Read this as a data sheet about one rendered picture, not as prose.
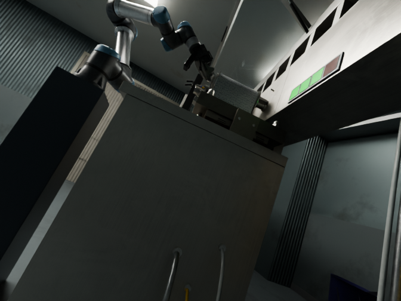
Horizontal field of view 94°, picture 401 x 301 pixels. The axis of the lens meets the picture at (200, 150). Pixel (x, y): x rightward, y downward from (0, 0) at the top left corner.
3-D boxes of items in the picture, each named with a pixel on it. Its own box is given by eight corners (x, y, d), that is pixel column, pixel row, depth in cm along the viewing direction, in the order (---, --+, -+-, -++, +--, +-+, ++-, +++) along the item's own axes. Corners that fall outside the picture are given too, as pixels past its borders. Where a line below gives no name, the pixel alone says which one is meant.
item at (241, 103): (201, 114, 96) (215, 85, 100) (242, 134, 98) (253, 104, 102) (201, 114, 96) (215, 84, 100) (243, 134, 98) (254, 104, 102)
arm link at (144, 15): (105, -15, 107) (172, 2, 91) (117, 5, 117) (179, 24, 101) (92, -1, 105) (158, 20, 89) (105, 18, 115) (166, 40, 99)
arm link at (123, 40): (99, 81, 99) (110, 9, 117) (117, 98, 112) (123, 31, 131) (120, 76, 97) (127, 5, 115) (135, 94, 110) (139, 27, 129)
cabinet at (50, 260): (133, 216, 289) (157, 165, 309) (172, 232, 295) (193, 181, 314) (-50, 390, 45) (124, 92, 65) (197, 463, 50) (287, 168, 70)
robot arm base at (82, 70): (64, 71, 81) (77, 53, 84) (74, 86, 95) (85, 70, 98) (99, 89, 85) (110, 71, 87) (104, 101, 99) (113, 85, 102)
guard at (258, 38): (212, 72, 207) (212, 71, 207) (238, 109, 204) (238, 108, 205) (256, -37, 105) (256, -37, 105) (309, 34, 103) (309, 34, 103)
